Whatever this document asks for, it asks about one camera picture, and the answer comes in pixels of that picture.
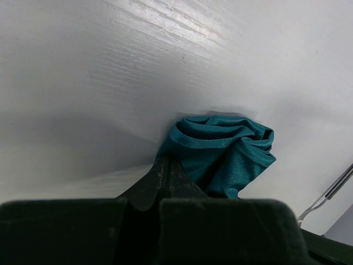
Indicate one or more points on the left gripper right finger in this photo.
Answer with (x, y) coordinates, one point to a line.
(179, 184)

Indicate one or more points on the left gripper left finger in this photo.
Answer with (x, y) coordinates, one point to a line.
(143, 194)

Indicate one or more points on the teal cloth napkin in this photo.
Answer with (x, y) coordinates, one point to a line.
(221, 154)

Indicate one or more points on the metal fork black handle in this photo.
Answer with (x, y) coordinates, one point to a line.
(327, 195)

